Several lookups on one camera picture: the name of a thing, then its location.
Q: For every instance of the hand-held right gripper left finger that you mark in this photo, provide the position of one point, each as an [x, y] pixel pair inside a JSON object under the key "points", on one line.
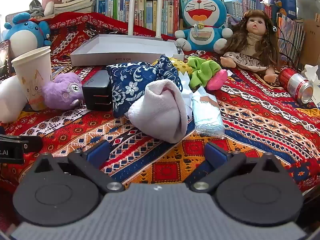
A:
{"points": [[97, 152]]}

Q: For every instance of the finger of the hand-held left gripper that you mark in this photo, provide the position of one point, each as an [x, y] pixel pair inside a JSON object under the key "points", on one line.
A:
{"points": [[32, 143]]}

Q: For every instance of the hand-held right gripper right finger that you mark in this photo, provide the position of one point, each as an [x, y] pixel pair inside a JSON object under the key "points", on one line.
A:
{"points": [[216, 153]]}

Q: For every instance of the white plush cat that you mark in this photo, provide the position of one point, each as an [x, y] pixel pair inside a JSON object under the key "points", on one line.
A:
{"points": [[11, 100]]}

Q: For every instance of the pale pink sock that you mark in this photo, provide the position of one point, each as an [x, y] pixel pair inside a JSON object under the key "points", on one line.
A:
{"points": [[162, 110]]}

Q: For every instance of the navy floral fabric pouch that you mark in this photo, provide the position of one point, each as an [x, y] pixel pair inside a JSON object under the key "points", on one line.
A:
{"points": [[130, 85]]}

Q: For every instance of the green and pink cloth toy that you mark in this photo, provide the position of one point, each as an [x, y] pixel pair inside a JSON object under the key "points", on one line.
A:
{"points": [[202, 72]]}

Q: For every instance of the grey shallow box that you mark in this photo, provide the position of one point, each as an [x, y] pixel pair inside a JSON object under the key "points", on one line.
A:
{"points": [[100, 55]]}

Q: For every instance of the red patterned blanket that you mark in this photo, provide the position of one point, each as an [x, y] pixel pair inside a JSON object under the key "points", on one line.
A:
{"points": [[250, 120]]}

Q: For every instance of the purple plush toy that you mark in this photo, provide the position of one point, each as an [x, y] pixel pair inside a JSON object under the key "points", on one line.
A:
{"points": [[62, 92]]}

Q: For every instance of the black power adapter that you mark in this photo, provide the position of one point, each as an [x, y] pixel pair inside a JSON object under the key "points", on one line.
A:
{"points": [[96, 92]]}

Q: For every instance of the white paper cup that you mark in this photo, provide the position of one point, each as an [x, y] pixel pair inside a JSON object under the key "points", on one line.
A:
{"points": [[32, 75]]}

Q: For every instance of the red soda can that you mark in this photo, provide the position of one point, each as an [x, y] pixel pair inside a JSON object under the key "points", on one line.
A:
{"points": [[295, 85]]}

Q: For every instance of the blue round plush toy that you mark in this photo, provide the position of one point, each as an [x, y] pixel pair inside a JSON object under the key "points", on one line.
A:
{"points": [[25, 37]]}

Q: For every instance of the black binder clip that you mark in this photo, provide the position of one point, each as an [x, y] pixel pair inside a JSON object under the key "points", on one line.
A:
{"points": [[180, 48]]}

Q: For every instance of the brown haired doll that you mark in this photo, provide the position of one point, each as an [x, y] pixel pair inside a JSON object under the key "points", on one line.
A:
{"points": [[257, 42]]}

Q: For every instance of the white tissue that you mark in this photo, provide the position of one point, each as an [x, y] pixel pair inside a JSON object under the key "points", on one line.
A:
{"points": [[311, 73]]}

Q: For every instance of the grey plush toy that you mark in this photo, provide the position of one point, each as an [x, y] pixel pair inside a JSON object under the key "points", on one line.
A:
{"points": [[37, 8]]}

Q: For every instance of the row of thin magazines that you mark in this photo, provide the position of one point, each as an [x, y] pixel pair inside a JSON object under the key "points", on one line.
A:
{"points": [[291, 37]]}

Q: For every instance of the blue robot cat plush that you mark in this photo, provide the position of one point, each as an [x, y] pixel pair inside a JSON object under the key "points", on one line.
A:
{"points": [[202, 15]]}

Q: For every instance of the brown cardboard box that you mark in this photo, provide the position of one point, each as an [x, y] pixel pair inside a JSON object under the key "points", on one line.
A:
{"points": [[312, 42]]}

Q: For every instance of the row of upright books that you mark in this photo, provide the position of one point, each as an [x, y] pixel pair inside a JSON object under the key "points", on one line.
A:
{"points": [[147, 12]]}

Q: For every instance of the stack of flat books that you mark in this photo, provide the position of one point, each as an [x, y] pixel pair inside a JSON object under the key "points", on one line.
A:
{"points": [[75, 1]]}

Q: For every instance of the white tube rack frame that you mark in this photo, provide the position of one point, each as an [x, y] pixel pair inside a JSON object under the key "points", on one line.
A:
{"points": [[132, 10]]}

